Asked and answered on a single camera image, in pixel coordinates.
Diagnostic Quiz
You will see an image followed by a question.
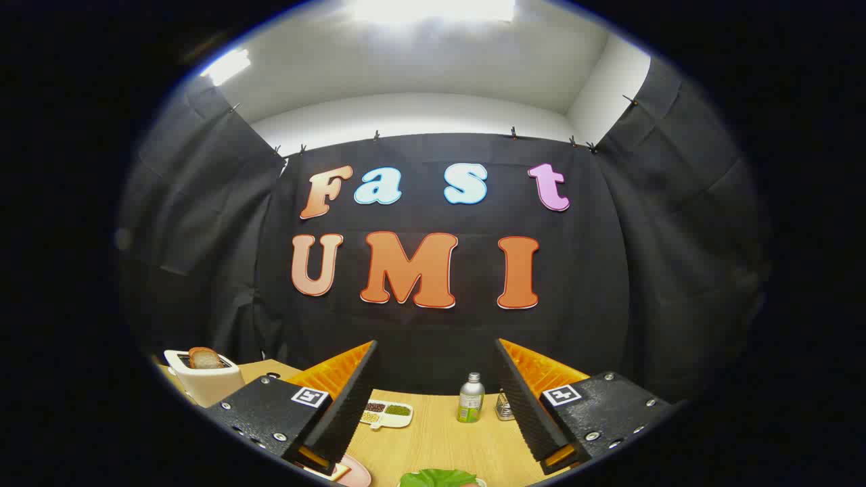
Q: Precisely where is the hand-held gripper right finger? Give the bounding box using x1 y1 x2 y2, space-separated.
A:
495 338 677 476

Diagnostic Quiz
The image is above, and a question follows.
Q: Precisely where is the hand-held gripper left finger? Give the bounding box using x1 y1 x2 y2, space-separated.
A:
205 340 380 476

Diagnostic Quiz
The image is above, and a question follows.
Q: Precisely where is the green lettuce leaf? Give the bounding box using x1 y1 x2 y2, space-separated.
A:
399 469 478 487

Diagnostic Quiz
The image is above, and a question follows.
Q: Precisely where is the white divided dish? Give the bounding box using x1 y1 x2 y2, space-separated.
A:
359 400 414 431

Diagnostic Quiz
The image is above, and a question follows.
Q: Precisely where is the pink round plate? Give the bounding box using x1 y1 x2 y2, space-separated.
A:
335 455 372 487

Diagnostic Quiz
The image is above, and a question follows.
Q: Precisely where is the silver bottle with green label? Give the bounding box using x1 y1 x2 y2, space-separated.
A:
457 372 485 424

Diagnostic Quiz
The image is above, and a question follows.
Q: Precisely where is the black backdrop cloth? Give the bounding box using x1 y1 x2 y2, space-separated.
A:
115 57 772 407

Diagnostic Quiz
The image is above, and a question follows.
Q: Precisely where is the white toaster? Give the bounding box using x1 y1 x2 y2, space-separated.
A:
164 350 245 408

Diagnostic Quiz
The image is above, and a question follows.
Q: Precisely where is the small ceiling light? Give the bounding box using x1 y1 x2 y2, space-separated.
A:
201 49 251 87

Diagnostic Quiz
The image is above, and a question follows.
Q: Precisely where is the wide ceiling light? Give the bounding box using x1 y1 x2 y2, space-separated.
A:
348 0 518 24

